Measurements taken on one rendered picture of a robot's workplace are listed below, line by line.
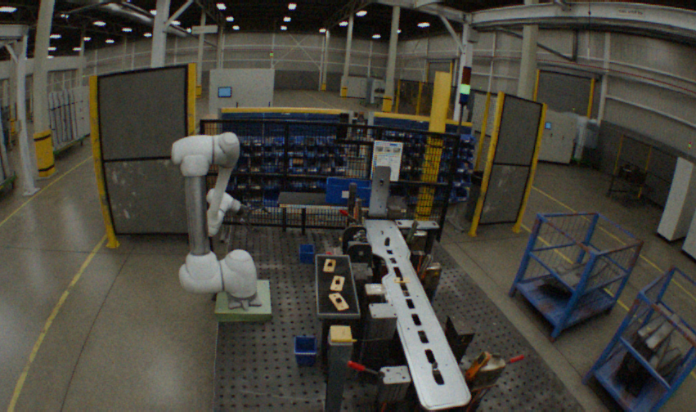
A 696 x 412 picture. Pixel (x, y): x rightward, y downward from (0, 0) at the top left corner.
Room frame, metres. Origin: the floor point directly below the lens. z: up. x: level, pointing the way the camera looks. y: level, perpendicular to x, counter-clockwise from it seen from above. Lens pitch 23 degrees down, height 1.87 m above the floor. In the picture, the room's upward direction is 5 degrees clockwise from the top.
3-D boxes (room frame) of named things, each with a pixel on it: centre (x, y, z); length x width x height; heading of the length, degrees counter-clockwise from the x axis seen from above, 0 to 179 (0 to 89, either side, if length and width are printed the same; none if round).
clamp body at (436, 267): (1.31, -0.45, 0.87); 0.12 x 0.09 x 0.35; 98
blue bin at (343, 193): (2.10, 0.00, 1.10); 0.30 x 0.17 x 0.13; 92
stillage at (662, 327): (0.95, -2.75, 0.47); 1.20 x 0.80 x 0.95; 107
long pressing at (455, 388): (1.21, -0.29, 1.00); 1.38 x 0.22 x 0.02; 8
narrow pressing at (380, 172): (1.95, -0.20, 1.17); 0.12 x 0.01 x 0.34; 98
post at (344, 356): (0.70, -0.02, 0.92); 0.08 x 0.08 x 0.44; 8
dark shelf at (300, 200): (2.09, 0.03, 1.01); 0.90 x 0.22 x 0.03; 98
